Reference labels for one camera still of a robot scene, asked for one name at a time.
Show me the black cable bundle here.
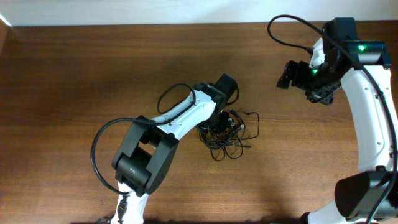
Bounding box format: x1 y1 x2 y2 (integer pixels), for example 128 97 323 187
197 108 261 162

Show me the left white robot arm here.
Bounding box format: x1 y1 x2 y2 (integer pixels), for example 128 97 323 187
110 74 238 223

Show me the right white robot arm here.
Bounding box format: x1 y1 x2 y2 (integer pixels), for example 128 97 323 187
277 17 397 223

